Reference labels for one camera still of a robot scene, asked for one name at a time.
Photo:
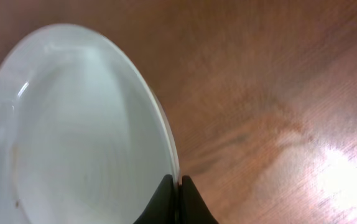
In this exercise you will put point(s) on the white plate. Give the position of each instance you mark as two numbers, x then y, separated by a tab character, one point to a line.
83	139

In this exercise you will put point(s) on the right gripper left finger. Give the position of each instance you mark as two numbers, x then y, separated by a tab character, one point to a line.
161	207

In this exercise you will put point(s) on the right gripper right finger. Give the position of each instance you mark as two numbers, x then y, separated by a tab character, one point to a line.
192	208

